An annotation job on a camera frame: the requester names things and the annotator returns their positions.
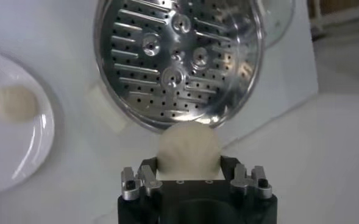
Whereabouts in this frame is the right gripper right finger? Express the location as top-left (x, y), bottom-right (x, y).
top-left (220, 155), bottom-right (273, 200)

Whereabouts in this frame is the glass lid with cream handle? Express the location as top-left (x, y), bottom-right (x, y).
top-left (260, 0), bottom-right (296, 49)

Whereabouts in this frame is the white round plate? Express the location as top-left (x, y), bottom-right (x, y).
top-left (0, 48), bottom-right (57, 195)

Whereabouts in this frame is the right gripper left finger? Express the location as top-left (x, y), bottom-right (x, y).
top-left (120, 157), bottom-right (164, 201)

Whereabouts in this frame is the white steamed baozi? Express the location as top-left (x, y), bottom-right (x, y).
top-left (156, 121), bottom-right (222, 180)
top-left (0, 85), bottom-right (40, 124)

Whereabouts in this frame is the stainless steel steamer pot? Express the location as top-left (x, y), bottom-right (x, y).
top-left (84, 0), bottom-right (264, 135)

